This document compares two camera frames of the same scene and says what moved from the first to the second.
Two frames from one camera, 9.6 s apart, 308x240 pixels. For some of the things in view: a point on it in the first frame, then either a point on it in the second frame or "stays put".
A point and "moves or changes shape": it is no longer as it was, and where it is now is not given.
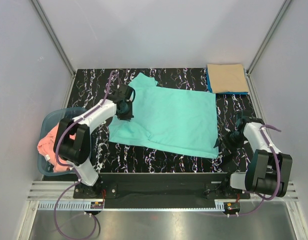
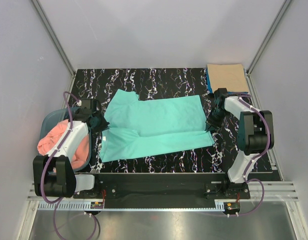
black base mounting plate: [161, 187] stays put
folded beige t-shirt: [227, 77] stays put
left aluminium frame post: [54, 38] stays put
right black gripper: [224, 139] → [211, 124]
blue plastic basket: [50, 121] stays put
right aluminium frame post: [275, 24] stays put
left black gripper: [129, 116] → [104, 126]
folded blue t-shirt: [210, 89] stays put
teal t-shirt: [174, 120] moves or changes shape
